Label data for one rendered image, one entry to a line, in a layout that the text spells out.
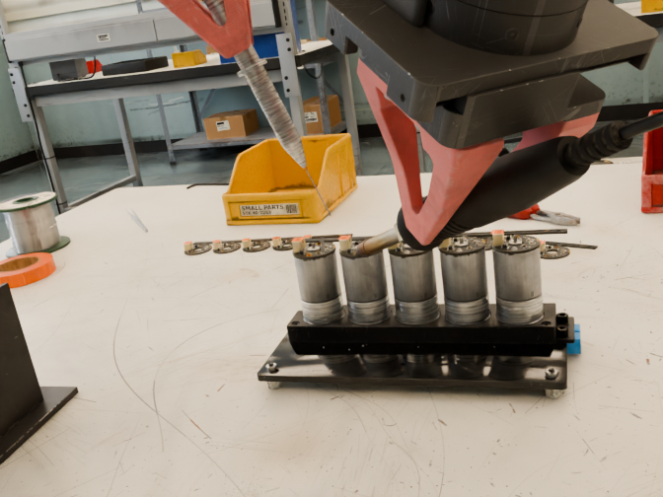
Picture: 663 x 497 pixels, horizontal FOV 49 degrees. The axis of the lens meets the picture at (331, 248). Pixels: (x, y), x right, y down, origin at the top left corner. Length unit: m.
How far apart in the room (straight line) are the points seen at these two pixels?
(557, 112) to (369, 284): 0.18
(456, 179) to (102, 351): 0.31
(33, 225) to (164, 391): 0.36
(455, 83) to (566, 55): 0.05
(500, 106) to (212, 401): 0.24
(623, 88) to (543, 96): 4.51
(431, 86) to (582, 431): 0.19
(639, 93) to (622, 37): 4.49
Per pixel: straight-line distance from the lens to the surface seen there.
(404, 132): 0.30
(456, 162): 0.25
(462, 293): 0.40
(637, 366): 0.41
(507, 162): 0.27
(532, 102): 0.25
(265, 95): 0.38
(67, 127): 6.27
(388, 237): 0.36
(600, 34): 0.28
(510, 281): 0.39
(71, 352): 0.52
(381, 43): 0.24
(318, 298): 0.42
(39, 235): 0.76
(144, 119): 5.81
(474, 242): 0.40
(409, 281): 0.40
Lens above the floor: 0.95
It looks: 19 degrees down
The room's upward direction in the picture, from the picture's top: 8 degrees counter-clockwise
